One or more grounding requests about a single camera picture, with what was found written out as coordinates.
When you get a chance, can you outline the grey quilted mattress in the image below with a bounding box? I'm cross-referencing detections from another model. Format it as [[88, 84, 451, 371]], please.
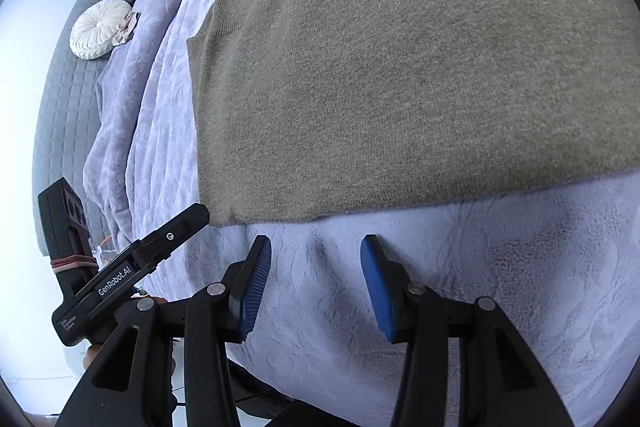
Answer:
[[32, 0, 108, 256]]

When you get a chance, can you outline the round cream pleated cushion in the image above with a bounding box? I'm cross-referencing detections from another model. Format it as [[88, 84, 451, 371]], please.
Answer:
[[68, 0, 139, 61]]

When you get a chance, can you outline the olive brown knit sweater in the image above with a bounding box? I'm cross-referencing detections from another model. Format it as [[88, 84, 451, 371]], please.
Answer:
[[188, 0, 639, 225]]

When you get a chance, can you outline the black camera module box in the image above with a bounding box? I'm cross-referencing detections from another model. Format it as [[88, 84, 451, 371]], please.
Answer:
[[38, 178, 99, 300]]

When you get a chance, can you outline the person's hand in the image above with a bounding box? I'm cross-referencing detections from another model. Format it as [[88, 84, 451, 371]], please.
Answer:
[[82, 343, 102, 369]]

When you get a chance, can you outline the lavender textured bed blanket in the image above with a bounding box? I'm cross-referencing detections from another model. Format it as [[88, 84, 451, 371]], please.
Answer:
[[84, 0, 639, 426]]

